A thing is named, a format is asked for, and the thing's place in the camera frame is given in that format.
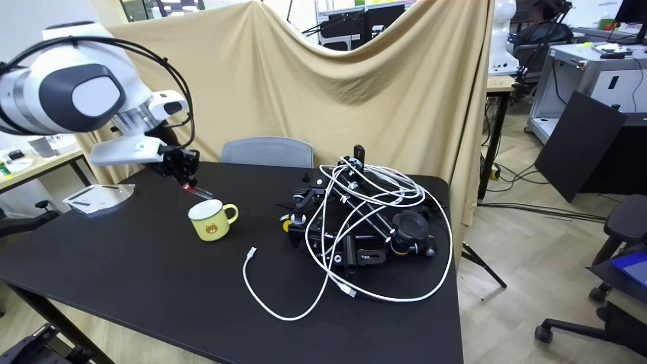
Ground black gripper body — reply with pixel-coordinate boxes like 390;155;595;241
148;146;201;179

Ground red marker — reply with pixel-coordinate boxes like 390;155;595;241
181;183;215;202

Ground yellow mug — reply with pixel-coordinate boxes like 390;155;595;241
186;198;241;243

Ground grey chair backrest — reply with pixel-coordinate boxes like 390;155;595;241
220;136;316;169

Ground light wooden side desk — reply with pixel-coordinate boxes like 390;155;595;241
0;132;95;196

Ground beige backdrop cloth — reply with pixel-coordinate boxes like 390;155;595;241
75;0;496;260

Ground black table leg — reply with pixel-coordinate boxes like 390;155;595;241
10;285;112;364

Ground black tripod clamp heap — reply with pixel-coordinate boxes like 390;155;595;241
278;142;441;275

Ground black background equipment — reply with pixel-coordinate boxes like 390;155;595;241
301;1;408;52

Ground black stand leg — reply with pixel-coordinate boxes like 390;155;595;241
461;241;510;292

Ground wooden desk with black leg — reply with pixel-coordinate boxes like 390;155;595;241
476;74;517;202

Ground white background robot body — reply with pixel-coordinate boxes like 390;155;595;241
486;0;522;77

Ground seated person in dark top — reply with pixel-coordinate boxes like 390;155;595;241
512;0;574;48

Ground black flat panel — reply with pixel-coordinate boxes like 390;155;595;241
533;89;628;204

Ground grey white cabinet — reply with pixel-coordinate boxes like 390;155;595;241
526;43;647;146

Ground black office chair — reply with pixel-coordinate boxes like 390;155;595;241
533;194;647;360

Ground blue topped cart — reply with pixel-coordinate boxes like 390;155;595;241
588;243;647;308

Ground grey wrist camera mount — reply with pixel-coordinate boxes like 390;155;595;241
89;134;170;168

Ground white cable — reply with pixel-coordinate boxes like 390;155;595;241
241;158;457;324

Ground black floor cables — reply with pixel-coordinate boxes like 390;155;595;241
478;160;608;225

